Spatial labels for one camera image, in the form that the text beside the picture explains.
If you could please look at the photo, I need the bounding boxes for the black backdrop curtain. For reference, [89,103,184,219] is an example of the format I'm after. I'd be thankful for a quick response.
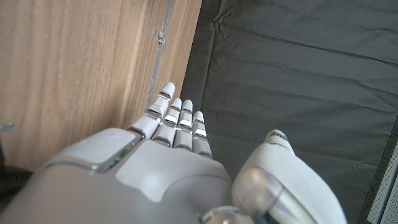
[180,0,398,224]

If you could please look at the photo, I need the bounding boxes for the grey tape outline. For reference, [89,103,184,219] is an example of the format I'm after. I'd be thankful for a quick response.
[145,0,174,108]

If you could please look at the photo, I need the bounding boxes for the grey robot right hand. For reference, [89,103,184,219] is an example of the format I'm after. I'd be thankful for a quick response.
[0,82,348,224]

